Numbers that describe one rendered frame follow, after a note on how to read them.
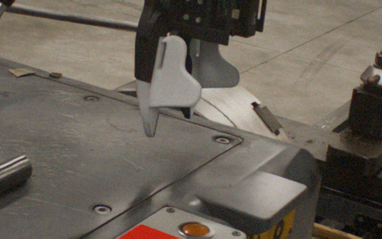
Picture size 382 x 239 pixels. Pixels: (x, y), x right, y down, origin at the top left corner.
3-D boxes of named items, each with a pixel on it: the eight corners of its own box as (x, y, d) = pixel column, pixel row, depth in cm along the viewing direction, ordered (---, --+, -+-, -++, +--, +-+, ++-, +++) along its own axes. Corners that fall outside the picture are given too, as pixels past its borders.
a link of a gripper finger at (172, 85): (180, 152, 73) (205, 43, 72) (121, 133, 75) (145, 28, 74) (197, 151, 76) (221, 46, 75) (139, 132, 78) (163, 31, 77)
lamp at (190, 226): (200, 246, 66) (201, 237, 66) (176, 237, 67) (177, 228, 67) (213, 236, 68) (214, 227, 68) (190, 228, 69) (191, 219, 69)
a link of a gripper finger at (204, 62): (230, 131, 81) (230, 43, 76) (175, 115, 84) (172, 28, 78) (245, 115, 83) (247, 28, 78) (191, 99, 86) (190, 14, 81)
